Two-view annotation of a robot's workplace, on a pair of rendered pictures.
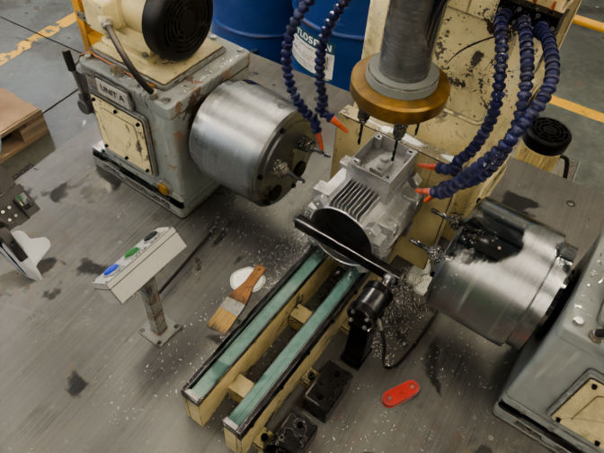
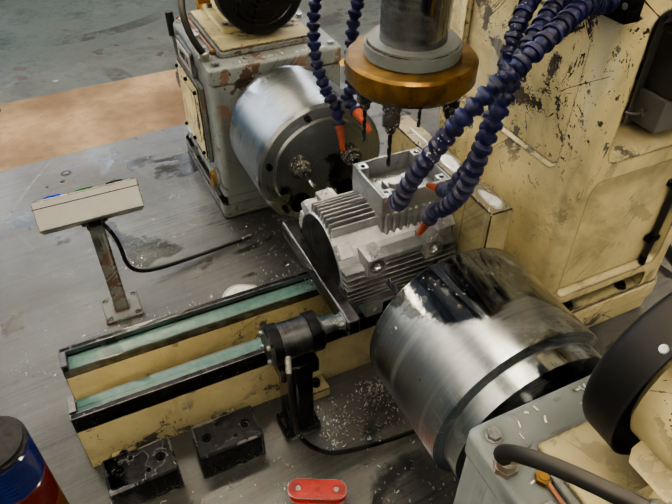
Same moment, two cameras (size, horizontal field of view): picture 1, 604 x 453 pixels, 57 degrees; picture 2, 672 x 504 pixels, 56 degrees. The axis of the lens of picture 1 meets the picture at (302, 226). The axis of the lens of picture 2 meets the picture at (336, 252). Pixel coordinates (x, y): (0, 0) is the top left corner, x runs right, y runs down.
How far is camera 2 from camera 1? 0.58 m
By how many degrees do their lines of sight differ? 25
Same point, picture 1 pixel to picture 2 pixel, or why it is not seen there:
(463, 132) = (535, 177)
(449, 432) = not seen: outside the picture
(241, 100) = (286, 80)
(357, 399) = (263, 472)
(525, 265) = (480, 340)
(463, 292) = (396, 357)
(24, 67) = not seen: hidden behind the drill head
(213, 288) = (202, 292)
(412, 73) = (403, 34)
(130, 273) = (63, 205)
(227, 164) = (246, 147)
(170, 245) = (123, 196)
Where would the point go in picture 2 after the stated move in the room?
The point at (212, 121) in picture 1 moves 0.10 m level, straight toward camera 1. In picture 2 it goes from (249, 97) to (223, 122)
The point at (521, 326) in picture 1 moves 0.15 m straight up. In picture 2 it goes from (452, 434) to (471, 348)
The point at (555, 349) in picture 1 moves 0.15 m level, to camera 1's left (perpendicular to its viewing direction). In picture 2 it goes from (468, 478) to (346, 410)
